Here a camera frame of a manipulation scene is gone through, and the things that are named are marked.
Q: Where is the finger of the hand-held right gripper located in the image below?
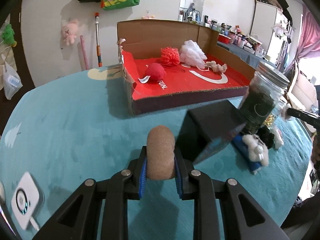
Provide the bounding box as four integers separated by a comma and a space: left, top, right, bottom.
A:
287, 107, 320, 126

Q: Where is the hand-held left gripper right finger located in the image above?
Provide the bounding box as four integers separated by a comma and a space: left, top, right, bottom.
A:
174, 147, 290, 240

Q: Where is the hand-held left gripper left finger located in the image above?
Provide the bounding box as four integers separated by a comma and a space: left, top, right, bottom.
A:
32, 146, 148, 240

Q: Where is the round beige sponge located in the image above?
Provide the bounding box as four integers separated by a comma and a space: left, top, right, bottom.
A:
146, 126, 177, 180

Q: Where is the white and pink plush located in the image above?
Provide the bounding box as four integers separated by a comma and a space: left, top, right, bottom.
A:
271, 126, 285, 149

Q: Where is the black scrunchie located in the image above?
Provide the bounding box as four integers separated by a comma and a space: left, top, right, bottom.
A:
256, 127, 275, 148

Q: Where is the white plush dog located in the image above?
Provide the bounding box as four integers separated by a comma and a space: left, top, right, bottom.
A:
241, 134, 270, 167

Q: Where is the blue cloth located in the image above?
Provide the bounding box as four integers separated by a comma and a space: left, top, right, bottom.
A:
231, 135, 263, 174

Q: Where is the red cardboard box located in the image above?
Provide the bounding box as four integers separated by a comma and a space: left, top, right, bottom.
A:
117, 19, 258, 117

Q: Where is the beige teddy bear keychain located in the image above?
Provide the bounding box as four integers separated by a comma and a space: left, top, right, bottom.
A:
205, 60, 228, 73

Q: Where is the red heart plush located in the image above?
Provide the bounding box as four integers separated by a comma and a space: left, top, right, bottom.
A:
138, 63, 167, 83

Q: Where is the coral knitted bath ball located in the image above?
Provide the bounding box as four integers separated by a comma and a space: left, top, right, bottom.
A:
160, 47, 185, 72

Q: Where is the white mesh bath pouf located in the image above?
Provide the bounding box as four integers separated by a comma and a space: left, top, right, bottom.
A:
179, 40, 208, 72

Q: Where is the clear jar with gold contents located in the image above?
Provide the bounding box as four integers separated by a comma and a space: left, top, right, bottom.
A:
261, 94, 288, 129

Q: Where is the glass jar with dark contents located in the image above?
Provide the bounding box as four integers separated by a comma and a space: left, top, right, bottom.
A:
236, 60, 290, 134

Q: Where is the patterned tin box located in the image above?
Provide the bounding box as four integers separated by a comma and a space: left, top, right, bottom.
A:
176, 99, 247, 165

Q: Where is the pink curtain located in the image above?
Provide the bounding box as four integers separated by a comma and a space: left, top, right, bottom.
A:
291, 5, 320, 63

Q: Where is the table with dark cloth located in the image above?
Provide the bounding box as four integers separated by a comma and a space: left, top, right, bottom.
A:
217, 41, 270, 68

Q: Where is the white wardrobe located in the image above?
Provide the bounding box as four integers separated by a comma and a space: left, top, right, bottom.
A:
251, 1, 293, 63

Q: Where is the row of cosmetic bottles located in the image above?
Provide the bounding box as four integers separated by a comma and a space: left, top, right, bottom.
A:
177, 9, 268, 55

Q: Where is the white power bank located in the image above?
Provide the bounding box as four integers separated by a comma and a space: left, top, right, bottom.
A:
11, 172, 45, 230

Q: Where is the pink stick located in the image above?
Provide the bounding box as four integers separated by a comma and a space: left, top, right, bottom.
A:
80, 35, 90, 71

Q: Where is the dark brown door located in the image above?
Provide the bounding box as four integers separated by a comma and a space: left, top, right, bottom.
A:
0, 10, 37, 135

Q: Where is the clear plastic bag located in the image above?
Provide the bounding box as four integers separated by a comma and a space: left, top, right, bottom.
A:
2, 61, 22, 100

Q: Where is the pink plush toy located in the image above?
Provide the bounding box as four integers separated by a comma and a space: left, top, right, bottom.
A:
61, 19, 80, 46

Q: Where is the green plush toy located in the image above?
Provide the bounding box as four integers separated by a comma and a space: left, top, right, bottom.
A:
1, 24, 17, 47

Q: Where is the white cable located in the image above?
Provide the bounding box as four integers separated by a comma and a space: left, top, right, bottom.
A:
29, 216, 40, 231

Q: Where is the orange and silver mop handle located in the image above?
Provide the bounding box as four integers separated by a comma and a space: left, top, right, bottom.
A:
94, 12, 103, 67

